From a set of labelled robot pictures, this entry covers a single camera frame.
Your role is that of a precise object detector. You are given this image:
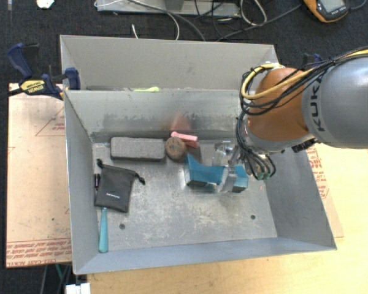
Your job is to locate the brown round ball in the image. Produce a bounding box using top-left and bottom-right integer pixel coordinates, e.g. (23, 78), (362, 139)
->
(164, 137), (188, 161)

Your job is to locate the dark flat block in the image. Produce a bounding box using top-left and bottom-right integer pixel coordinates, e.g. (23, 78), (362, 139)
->
(86, 85), (124, 92)

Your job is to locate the grey metal bin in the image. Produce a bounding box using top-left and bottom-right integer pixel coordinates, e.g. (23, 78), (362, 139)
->
(59, 34), (337, 276)

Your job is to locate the blue angular plastic object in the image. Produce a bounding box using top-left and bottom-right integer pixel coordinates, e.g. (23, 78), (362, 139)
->
(185, 153), (250, 194)

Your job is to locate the grey flat block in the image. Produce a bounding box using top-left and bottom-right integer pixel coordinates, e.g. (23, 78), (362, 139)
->
(110, 137), (167, 162)

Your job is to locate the brown cardboard board, red print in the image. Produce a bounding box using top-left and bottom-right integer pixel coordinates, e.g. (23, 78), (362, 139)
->
(6, 83), (345, 269)

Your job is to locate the pink flat block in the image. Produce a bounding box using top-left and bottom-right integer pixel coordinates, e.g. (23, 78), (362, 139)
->
(171, 130), (201, 148)

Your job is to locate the black drawstring pouch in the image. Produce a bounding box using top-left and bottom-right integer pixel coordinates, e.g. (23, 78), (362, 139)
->
(93, 159), (146, 214)

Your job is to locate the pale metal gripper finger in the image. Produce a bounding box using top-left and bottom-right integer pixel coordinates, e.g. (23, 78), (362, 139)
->
(213, 141), (234, 167)
(222, 164), (239, 194)

